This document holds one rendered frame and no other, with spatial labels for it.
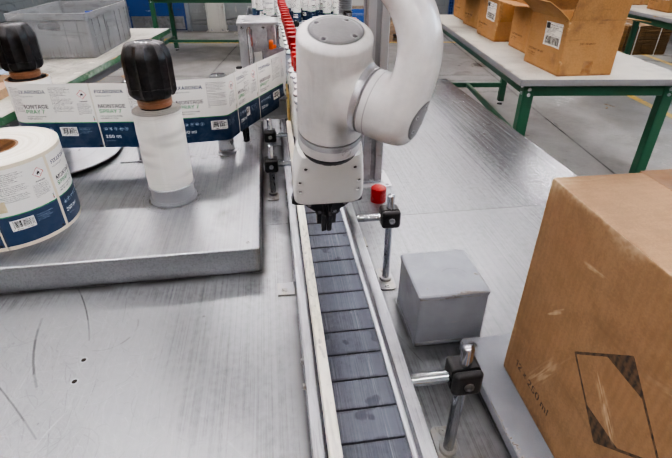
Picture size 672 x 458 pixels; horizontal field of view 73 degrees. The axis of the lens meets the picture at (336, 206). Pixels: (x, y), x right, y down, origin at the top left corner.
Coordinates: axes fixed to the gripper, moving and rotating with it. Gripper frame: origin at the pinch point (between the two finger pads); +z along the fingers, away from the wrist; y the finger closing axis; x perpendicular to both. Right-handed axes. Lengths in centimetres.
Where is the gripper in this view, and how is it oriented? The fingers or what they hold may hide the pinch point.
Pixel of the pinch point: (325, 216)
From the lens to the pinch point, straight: 72.4
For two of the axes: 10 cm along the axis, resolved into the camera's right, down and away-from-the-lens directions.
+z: -0.5, 6.5, 7.6
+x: 1.3, 7.6, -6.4
